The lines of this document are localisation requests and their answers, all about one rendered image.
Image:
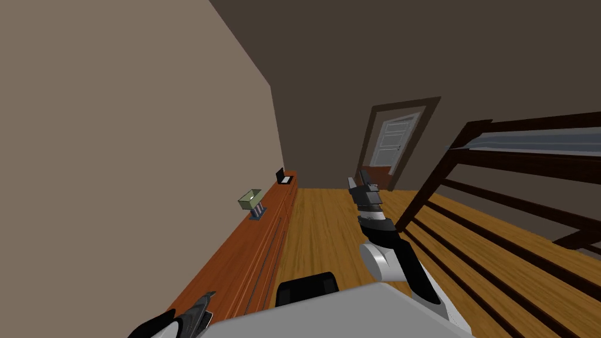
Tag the white panelled door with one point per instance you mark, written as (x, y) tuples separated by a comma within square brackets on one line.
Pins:
[(393, 141)]

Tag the long orange wooden sideboard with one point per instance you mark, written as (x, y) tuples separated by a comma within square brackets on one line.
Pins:
[(244, 263)]

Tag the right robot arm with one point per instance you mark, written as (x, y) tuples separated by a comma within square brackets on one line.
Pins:
[(399, 263)]

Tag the dark wooden bunk bed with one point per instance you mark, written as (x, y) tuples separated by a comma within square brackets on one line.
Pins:
[(493, 188)]

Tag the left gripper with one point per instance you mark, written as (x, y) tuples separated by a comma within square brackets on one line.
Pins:
[(195, 314)]

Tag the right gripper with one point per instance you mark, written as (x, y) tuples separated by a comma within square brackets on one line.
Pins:
[(367, 197)]

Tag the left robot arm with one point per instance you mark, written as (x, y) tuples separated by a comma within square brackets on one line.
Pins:
[(157, 326)]

